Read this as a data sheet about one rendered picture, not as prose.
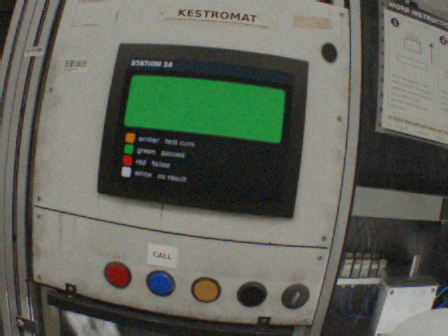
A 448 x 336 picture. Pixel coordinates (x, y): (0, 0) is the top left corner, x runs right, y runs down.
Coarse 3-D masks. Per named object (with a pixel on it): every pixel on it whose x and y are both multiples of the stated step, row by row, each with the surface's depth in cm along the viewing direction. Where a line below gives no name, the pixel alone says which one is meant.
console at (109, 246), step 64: (128, 0) 145; (192, 0) 146; (256, 0) 146; (64, 64) 146; (256, 64) 145; (320, 64) 147; (64, 128) 147; (320, 128) 148; (64, 192) 148; (128, 192) 147; (192, 192) 147; (320, 192) 148; (64, 256) 149; (128, 256) 149; (192, 256) 149; (256, 256) 149; (320, 256) 149; (256, 320) 150
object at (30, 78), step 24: (48, 0) 146; (48, 24) 147; (24, 48) 147; (48, 48) 150; (24, 72) 147; (24, 96) 148; (24, 120) 148; (24, 144) 148; (24, 168) 149; (24, 192) 149; (24, 216) 150; (24, 240) 150; (24, 264) 150; (24, 288) 151; (24, 312) 151
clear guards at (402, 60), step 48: (384, 0) 146; (432, 0) 146; (384, 48) 147; (432, 48) 147; (384, 96) 148; (432, 96) 148; (384, 144) 149; (432, 144) 149; (384, 192) 149; (432, 192) 150; (384, 240) 150; (432, 240) 150; (48, 288) 151; (336, 288) 151; (384, 288) 151; (432, 288) 151
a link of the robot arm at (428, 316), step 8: (424, 312) 110; (432, 312) 108; (440, 312) 106; (408, 320) 110; (416, 320) 108; (424, 320) 106; (432, 320) 105; (440, 320) 104; (400, 328) 110; (408, 328) 107; (416, 328) 106; (424, 328) 104; (432, 328) 103; (440, 328) 102
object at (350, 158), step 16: (336, 0) 147; (352, 0) 146; (352, 16) 147; (352, 32) 147; (352, 48) 147; (352, 64) 148; (352, 80) 148; (352, 96) 148; (352, 112) 148; (352, 128) 149; (352, 144) 149; (352, 160) 149; (352, 176) 149; (352, 192) 150; (336, 224) 150; (336, 240) 150; (336, 256) 150; (336, 272) 151; (320, 304) 151; (320, 320) 151
